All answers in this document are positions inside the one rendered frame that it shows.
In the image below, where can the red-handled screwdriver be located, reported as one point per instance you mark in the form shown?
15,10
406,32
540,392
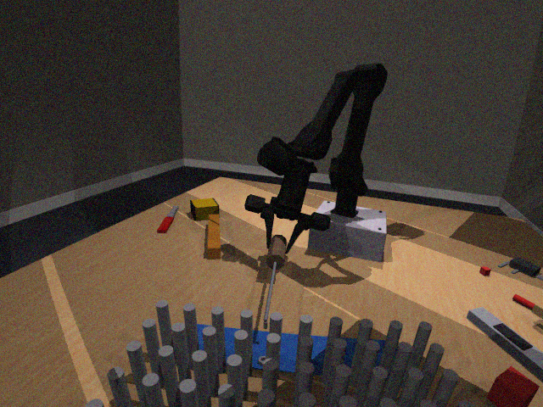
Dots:
523,301

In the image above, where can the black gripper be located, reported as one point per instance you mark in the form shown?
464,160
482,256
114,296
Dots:
290,201

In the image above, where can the yellow block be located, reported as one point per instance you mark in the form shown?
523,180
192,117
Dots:
202,208

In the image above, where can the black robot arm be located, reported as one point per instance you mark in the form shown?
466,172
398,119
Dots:
367,82

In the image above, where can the blue flat strip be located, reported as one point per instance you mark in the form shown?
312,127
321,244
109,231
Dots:
288,349

